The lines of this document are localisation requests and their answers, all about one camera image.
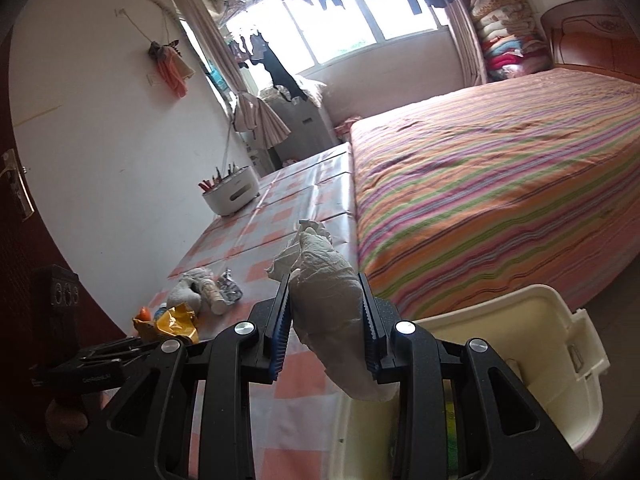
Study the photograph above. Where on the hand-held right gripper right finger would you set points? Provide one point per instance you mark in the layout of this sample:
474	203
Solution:
370	340

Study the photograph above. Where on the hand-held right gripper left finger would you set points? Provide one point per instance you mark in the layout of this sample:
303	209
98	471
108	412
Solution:
279	340

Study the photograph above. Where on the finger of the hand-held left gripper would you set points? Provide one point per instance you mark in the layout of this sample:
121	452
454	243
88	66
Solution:
110	347

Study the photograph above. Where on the white tissue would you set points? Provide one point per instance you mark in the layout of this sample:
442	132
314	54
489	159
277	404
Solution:
192	285
325	290

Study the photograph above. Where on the yellow snack bag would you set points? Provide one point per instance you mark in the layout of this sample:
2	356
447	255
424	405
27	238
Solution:
175	325

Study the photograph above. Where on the silver blister pack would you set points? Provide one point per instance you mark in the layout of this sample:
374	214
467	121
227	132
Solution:
230	290

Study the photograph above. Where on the cream plastic bin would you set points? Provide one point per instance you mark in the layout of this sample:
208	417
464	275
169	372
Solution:
550	320

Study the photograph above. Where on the person's left hand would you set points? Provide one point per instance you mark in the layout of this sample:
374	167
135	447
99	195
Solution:
65	422

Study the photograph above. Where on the orange-capped small bottle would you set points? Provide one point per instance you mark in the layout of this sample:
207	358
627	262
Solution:
142	314

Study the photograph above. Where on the blue-label plastic bottle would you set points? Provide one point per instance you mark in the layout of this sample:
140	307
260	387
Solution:
161	310

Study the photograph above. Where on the dark red door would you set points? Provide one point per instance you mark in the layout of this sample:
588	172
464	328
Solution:
30	240

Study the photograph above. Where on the white utensil holder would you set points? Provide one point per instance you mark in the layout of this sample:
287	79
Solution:
232	195

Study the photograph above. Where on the bunch of chopsticks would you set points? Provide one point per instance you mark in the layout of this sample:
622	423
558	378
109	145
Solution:
215	180

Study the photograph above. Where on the bed with striped cover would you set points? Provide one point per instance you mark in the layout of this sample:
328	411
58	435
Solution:
475	185

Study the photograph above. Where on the white pole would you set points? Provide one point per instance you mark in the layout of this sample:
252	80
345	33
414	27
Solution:
227	142

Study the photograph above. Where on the pink cloth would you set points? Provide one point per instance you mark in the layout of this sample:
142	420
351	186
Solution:
346	130

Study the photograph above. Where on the white washing machine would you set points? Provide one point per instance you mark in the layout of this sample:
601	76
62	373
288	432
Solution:
305	130

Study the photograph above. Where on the striped hanging cloth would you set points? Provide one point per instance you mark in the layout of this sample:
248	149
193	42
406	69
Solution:
262	122

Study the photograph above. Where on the teal hanging cloth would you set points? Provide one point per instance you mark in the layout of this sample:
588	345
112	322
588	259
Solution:
220	82

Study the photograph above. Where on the black hanging garment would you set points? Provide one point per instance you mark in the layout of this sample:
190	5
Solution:
282	72

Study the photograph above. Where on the orange cloth on hook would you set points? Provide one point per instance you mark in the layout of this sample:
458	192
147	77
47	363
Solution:
172	70

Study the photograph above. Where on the hanging socks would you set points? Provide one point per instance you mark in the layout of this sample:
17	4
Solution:
245	50

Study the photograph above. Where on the beige curtain beside quilts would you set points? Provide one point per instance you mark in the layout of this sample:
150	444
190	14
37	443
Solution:
465	45

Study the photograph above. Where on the window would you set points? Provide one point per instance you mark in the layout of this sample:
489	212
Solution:
350	30

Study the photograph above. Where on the stack of folded quilts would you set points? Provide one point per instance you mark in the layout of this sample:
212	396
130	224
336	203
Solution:
505	30

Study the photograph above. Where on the wooden headboard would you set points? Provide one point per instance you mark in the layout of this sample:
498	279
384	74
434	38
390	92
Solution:
595	35

